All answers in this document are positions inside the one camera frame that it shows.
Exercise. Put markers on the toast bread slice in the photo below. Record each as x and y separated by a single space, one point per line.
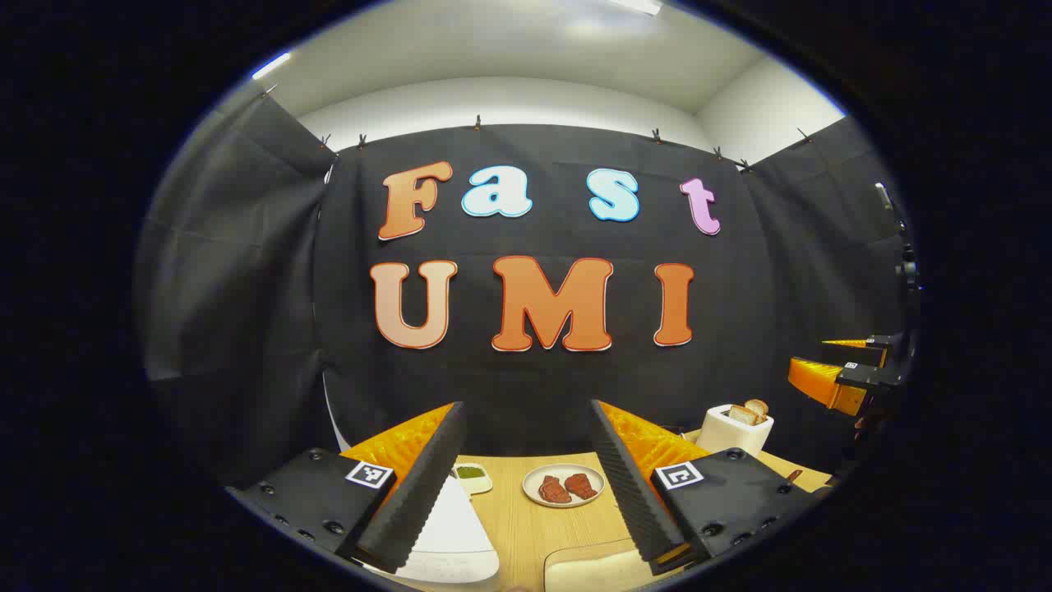
742 415
759 406

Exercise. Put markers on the white toaster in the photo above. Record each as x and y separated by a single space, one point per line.
727 440

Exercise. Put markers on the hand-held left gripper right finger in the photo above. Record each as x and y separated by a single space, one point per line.
633 493

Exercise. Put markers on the white round plate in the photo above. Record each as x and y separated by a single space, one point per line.
567 469

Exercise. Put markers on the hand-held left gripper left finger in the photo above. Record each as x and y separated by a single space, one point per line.
419 493

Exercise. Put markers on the white divided condiment dish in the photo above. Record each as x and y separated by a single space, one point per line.
478 486

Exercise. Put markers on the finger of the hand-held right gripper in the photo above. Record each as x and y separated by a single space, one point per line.
822 382
863 352

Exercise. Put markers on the black backdrop cloth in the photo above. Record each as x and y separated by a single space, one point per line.
534 378

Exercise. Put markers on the clear plastic box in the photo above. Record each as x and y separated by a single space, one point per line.
592 567

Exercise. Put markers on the ceiling light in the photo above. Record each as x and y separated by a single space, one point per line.
271 65
637 6

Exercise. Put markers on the red meat piece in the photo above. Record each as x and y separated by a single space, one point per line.
554 490
580 485

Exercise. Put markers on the white rice cooker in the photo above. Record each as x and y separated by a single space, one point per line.
452 534

